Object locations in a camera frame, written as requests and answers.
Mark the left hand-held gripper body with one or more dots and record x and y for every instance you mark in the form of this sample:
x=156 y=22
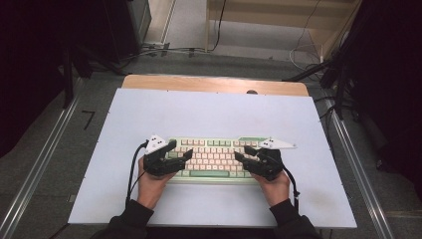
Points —
x=156 y=164

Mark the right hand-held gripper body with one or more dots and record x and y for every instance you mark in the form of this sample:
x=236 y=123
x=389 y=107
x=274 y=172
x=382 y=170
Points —
x=270 y=166

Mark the green and pink keyboard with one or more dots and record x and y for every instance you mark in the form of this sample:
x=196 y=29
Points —
x=215 y=157

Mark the person's left hand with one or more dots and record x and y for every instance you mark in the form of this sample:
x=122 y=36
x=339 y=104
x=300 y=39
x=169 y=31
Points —
x=151 y=189

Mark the person's right hand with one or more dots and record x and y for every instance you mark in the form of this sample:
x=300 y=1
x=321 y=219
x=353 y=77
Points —
x=277 y=191

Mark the white table board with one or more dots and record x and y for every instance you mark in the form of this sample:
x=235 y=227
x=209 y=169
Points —
x=205 y=113

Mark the wooden table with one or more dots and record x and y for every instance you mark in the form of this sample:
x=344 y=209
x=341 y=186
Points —
x=199 y=83

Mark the black metal stand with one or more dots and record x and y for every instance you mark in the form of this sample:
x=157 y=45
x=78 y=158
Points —
x=340 y=93
x=68 y=83

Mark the black cabinet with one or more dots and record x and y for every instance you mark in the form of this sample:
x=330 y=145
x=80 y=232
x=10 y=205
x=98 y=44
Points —
x=126 y=26

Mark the wooden shelf unit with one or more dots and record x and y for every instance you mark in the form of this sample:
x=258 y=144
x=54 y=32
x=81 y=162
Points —
x=265 y=13

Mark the metal floor rail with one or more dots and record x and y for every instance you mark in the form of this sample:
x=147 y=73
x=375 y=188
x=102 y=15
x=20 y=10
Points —
x=40 y=166
x=365 y=186

